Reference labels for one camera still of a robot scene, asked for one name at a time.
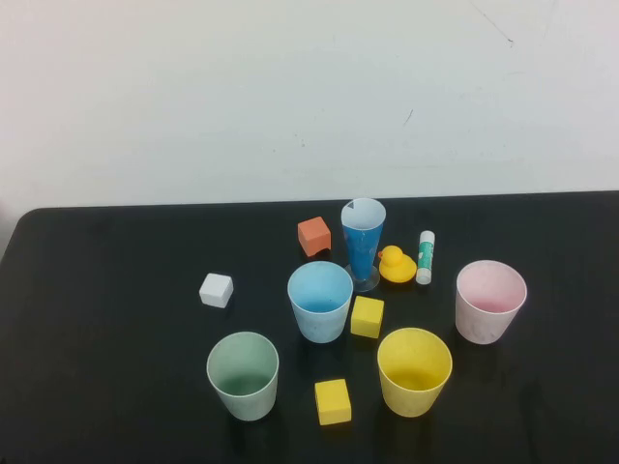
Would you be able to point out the orange cube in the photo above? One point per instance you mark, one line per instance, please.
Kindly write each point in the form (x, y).
(314, 234)

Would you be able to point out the yellow rubber duck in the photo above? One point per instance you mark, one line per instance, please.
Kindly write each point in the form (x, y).
(396, 268)

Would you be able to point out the yellow plastic cup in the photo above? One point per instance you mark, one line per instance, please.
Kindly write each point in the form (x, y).
(411, 401)

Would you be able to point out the pink plastic cup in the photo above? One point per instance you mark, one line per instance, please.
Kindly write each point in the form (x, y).
(481, 328)

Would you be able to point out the yellow cube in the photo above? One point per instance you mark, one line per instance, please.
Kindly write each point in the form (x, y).
(366, 316)
(333, 403)

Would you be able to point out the white cube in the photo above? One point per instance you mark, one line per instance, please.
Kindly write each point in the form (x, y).
(215, 290)

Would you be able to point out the white green glue stick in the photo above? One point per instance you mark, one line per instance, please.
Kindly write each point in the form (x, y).
(425, 256)

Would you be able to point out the blue conical measuring glass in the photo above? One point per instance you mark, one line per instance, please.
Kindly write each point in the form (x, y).
(360, 253)

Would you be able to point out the light blue plastic cup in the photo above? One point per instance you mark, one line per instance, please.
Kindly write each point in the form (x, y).
(319, 328)

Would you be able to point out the green plastic cup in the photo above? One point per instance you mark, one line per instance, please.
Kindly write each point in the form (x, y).
(242, 403)

